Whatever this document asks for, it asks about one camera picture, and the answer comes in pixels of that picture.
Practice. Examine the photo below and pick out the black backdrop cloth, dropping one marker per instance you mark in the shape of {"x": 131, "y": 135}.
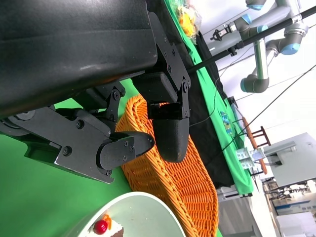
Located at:
{"x": 207, "y": 138}

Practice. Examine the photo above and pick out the clear plastic bag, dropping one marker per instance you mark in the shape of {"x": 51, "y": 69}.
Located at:
{"x": 186, "y": 21}

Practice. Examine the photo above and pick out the dark wooden chair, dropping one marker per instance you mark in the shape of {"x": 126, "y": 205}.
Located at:
{"x": 261, "y": 137}

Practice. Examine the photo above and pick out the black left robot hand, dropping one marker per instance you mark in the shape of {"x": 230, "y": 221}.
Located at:
{"x": 74, "y": 49}

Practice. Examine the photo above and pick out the orange wicker basket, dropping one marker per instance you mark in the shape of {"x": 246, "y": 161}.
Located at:
{"x": 187, "y": 192}

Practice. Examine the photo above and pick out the pale green bowl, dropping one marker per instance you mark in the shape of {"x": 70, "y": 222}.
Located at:
{"x": 148, "y": 217}

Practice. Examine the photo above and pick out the grey metal bench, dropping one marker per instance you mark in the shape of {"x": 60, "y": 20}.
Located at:
{"x": 237, "y": 212}

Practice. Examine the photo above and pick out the green tablecloth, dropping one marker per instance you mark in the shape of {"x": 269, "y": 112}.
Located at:
{"x": 49, "y": 197}

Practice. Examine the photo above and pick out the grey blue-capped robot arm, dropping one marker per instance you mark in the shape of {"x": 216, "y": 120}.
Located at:
{"x": 296, "y": 32}
{"x": 255, "y": 3}
{"x": 261, "y": 61}

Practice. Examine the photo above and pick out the grey machine housing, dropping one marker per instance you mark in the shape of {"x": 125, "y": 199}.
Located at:
{"x": 291, "y": 160}

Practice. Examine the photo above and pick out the brown chocolate cake slice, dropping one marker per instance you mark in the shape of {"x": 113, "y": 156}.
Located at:
{"x": 116, "y": 230}

